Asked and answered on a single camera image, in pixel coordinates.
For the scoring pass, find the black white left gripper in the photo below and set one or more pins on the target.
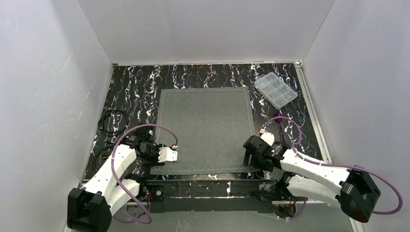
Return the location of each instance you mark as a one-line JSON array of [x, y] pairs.
[[153, 152]]

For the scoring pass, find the clear plastic screw box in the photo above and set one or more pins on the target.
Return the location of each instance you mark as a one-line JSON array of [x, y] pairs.
[[275, 90]]

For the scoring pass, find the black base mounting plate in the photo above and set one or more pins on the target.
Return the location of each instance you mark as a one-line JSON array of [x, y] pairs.
[[260, 196]]

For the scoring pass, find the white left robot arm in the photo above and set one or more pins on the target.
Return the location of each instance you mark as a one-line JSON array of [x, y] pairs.
[[92, 207]]

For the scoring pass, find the grey fabric napkin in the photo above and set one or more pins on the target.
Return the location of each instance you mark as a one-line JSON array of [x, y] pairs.
[[210, 126]]

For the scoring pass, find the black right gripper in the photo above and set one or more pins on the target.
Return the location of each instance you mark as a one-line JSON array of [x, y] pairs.
[[254, 147]]

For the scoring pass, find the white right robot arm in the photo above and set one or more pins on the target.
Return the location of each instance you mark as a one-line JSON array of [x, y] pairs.
[[353, 191]]

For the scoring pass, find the purple metal spoon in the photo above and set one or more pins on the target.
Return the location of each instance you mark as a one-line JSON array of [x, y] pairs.
[[280, 128]]

